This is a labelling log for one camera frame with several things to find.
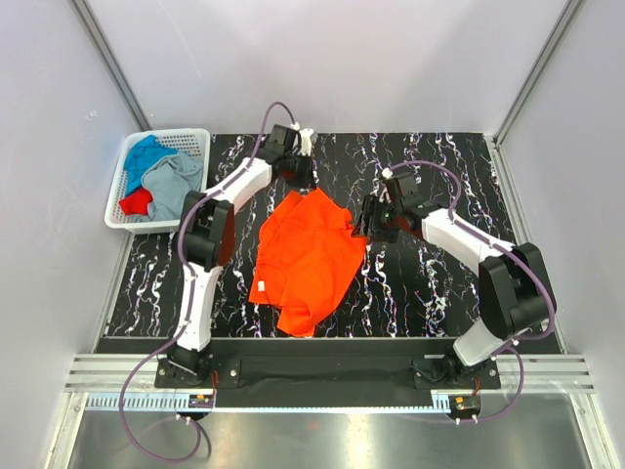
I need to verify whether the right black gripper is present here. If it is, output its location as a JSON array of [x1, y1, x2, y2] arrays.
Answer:
[[351, 194, 402, 244]]

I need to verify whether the orange t-shirt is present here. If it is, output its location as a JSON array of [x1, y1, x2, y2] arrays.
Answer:
[[249, 189, 367, 337]]

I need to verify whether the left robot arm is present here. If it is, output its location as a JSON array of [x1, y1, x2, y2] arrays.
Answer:
[[167, 124, 316, 387]]

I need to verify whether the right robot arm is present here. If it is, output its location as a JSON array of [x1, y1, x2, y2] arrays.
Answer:
[[353, 175, 557, 388]]

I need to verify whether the white plastic basket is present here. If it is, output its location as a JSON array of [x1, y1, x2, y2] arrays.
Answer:
[[104, 128, 211, 235]]

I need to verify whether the grey t-shirt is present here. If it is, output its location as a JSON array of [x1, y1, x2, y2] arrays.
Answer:
[[136, 151, 204, 223]]

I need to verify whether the blue t-shirt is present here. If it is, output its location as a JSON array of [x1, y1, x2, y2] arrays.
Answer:
[[123, 135, 178, 196]]

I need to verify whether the red t-shirt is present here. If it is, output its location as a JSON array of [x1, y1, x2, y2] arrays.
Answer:
[[118, 188, 152, 216]]

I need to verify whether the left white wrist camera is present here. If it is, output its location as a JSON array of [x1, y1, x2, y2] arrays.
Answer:
[[289, 122, 316, 157]]

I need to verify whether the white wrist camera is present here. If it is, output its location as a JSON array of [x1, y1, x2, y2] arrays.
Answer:
[[289, 122, 316, 157], [377, 168, 396, 204]]

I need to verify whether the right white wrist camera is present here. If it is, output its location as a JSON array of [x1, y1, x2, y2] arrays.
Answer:
[[377, 168, 396, 204]]

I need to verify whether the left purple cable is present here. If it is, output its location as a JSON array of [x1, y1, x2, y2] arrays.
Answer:
[[116, 101, 299, 463]]

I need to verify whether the purple cable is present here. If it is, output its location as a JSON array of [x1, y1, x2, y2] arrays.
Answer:
[[116, 101, 299, 463], [385, 160, 558, 426]]

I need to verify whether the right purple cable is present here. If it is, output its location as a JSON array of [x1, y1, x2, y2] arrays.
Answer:
[[385, 160, 558, 426]]

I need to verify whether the white slotted cable duct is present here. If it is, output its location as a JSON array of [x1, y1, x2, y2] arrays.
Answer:
[[86, 394, 453, 411]]

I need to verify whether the aluminium frame rail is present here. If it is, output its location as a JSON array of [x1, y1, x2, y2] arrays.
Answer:
[[64, 354, 595, 394]]

